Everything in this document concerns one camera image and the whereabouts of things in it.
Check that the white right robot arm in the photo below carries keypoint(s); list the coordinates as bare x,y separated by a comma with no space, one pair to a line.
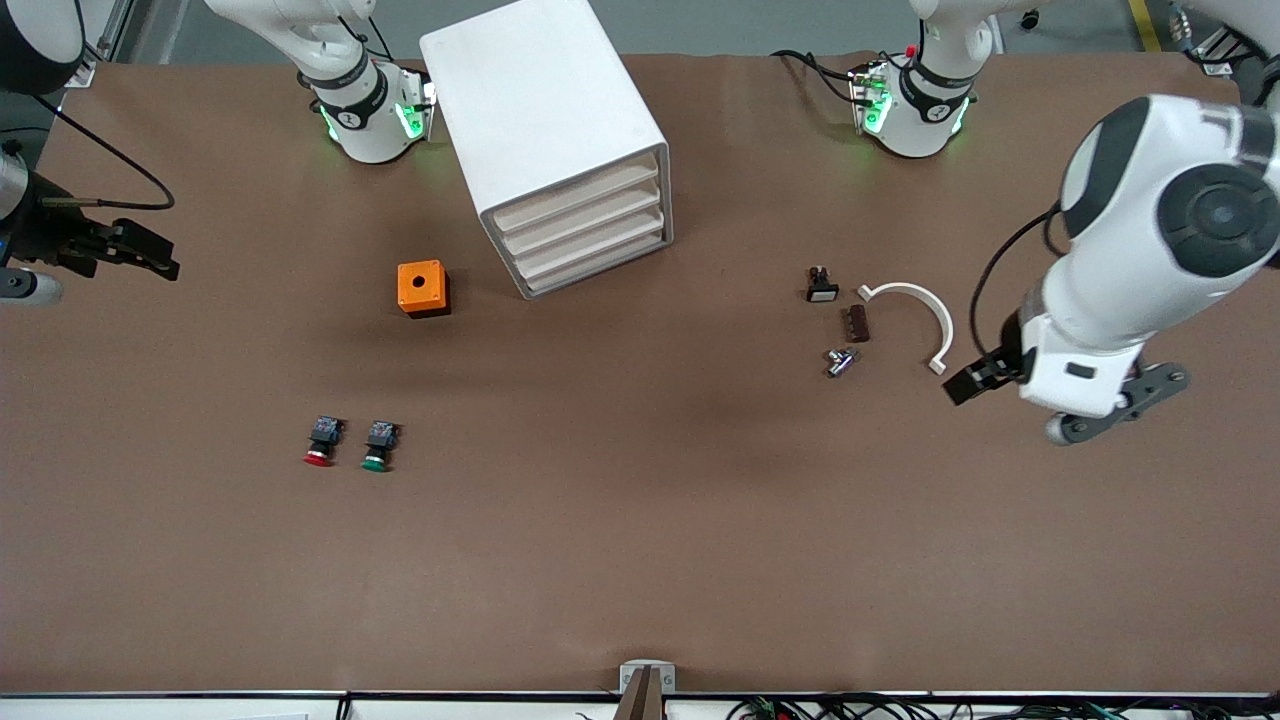
365,125

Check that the black switch with white face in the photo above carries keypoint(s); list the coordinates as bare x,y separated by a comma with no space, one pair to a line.
820,280

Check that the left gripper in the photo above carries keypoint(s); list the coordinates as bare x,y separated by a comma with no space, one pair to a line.
1003,358

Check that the small silver purple component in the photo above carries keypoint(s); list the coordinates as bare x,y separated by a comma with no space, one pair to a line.
838,364

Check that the orange box with hole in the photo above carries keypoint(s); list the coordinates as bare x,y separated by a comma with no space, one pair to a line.
408,295

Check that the white table edge rail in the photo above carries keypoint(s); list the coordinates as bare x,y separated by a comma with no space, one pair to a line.
150,708

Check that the green mushroom push button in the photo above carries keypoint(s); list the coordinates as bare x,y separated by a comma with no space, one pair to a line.
375,463

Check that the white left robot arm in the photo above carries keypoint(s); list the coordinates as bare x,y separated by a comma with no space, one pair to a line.
1150,230

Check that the white curved plastic bracket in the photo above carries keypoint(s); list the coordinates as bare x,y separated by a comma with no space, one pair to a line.
905,288

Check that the aluminium frame profile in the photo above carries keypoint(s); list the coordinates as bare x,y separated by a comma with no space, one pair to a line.
112,25
1218,65

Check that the white plastic bin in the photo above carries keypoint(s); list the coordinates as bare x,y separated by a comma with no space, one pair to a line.
577,191

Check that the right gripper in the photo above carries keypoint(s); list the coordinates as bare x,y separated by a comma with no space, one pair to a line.
50,236

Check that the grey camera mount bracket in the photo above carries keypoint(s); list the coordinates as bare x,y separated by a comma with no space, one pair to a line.
647,680

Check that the red mushroom push button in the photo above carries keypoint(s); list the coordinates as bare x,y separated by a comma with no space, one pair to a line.
318,457

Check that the brown terminal block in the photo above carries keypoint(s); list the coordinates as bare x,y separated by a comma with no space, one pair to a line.
856,324

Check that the brown table mat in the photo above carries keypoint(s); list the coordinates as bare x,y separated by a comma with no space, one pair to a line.
640,520

